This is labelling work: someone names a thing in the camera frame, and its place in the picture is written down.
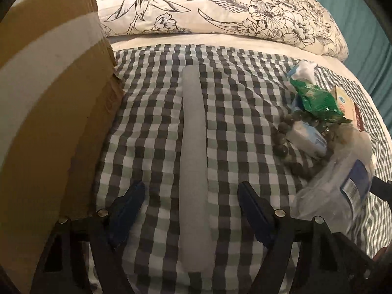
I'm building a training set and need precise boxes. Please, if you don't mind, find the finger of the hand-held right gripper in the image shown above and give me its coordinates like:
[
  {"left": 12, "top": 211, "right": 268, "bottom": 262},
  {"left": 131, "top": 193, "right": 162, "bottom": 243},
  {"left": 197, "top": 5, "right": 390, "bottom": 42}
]
[
  {"left": 333, "top": 232, "right": 380, "bottom": 270},
  {"left": 371, "top": 178, "right": 392, "bottom": 201}
]

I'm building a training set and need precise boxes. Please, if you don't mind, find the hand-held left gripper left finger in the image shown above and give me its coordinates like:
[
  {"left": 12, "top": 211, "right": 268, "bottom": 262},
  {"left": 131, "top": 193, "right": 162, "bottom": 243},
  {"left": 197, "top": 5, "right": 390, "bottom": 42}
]
[{"left": 29, "top": 180, "right": 146, "bottom": 294}]

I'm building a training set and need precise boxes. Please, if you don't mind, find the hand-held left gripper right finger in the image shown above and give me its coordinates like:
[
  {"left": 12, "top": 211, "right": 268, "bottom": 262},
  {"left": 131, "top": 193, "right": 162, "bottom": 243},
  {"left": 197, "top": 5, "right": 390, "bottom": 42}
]
[{"left": 237, "top": 181, "right": 365, "bottom": 294}]

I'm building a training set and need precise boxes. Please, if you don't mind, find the clear plastic bottle blue label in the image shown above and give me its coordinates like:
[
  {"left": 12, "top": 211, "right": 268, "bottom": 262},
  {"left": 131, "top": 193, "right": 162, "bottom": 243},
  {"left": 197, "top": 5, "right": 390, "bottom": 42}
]
[{"left": 291, "top": 125, "right": 377, "bottom": 236}]

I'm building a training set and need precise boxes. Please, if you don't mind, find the dark bead bracelet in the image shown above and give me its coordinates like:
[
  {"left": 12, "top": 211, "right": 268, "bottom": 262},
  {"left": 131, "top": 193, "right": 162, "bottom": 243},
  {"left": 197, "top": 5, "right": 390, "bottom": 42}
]
[{"left": 272, "top": 112, "right": 340, "bottom": 178}]

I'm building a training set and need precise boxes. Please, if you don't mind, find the long white foam stick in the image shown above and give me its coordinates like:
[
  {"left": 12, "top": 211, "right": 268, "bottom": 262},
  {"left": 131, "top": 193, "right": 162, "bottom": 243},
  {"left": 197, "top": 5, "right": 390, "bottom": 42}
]
[{"left": 178, "top": 66, "right": 215, "bottom": 273}]

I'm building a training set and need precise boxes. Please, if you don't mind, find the cream and red medicine box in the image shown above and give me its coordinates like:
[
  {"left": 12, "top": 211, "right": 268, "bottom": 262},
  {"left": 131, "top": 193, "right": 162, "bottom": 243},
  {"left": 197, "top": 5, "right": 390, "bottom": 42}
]
[{"left": 335, "top": 86, "right": 372, "bottom": 135}]

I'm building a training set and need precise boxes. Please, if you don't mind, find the green snack packet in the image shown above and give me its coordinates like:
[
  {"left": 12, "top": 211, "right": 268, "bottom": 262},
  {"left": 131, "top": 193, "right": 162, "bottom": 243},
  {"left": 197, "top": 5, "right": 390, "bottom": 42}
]
[{"left": 289, "top": 78, "right": 345, "bottom": 120}]

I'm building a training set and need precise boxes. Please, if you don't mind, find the brown cardboard box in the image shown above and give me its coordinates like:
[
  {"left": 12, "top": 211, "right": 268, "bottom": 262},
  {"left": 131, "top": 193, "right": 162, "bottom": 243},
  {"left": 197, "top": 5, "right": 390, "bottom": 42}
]
[{"left": 0, "top": 0, "right": 124, "bottom": 282}]

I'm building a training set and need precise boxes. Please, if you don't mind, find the grey checked blanket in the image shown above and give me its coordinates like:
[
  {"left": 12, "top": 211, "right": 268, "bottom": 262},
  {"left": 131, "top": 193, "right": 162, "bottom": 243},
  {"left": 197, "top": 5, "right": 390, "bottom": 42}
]
[{"left": 89, "top": 44, "right": 392, "bottom": 294}]

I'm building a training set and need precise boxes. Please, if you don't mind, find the small white blue tissue pack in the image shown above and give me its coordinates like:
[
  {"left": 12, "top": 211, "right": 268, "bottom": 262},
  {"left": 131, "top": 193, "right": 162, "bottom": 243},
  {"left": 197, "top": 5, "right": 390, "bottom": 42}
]
[{"left": 289, "top": 121, "right": 328, "bottom": 159}]

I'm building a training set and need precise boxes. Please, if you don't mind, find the white crumpled plastic wrapper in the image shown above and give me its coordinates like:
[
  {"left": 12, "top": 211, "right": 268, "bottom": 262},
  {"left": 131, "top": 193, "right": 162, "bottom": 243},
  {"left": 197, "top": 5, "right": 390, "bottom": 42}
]
[{"left": 287, "top": 60, "right": 317, "bottom": 84}]

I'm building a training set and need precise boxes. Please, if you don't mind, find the teal curtain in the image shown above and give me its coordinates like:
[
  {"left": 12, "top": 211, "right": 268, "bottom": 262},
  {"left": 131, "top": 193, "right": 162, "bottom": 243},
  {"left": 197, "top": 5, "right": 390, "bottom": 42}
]
[{"left": 289, "top": 0, "right": 392, "bottom": 98}]

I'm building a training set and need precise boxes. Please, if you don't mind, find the floral white duvet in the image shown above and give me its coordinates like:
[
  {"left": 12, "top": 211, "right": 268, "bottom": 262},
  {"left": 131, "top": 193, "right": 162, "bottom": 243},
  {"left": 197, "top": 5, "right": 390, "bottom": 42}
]
[{"left": 92, "top": 0, "right": 350, "bottom": 62}]

